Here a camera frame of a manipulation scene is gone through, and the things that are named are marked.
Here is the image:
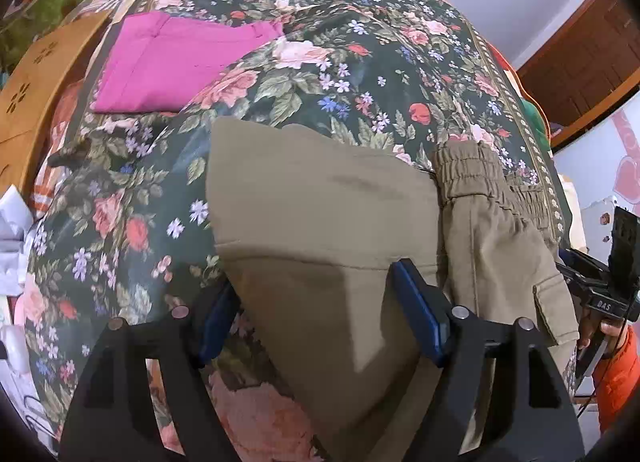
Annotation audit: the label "magenta folded garment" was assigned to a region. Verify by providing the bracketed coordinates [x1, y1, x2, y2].
[92, 11, 283, 113]

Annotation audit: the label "bamboo lap desk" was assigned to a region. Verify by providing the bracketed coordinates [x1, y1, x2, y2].
[1, 12, 110, 200]

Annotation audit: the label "orange right sleeve forearm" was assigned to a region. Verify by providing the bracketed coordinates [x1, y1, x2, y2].
[593, 326, 640, 433]

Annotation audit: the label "colourful fleece blanket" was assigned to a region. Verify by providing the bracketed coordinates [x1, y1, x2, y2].
[488, 43, 552, 154]

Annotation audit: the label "white wardrobe sliding door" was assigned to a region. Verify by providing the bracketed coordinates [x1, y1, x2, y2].
[554, 96, 639, 263]

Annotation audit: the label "brown wooden door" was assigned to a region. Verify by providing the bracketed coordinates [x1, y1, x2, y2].
[518, 0, 639, 149]

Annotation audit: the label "olive khaki pants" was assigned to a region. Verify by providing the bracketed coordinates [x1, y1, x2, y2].
[207, 118, 578, 461]

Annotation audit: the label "white papers pile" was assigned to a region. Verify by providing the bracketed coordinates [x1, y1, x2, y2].
[1, 186, 34, 420]

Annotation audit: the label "floral green bedspread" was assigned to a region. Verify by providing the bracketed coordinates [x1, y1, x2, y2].
[26, 0, 577, 461]

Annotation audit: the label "person's right hand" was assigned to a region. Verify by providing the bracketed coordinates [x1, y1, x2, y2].
[578, 308, 629, 358]

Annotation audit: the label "green fabric storage box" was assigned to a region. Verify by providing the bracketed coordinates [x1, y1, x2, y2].
[1, 0, 83, 73]

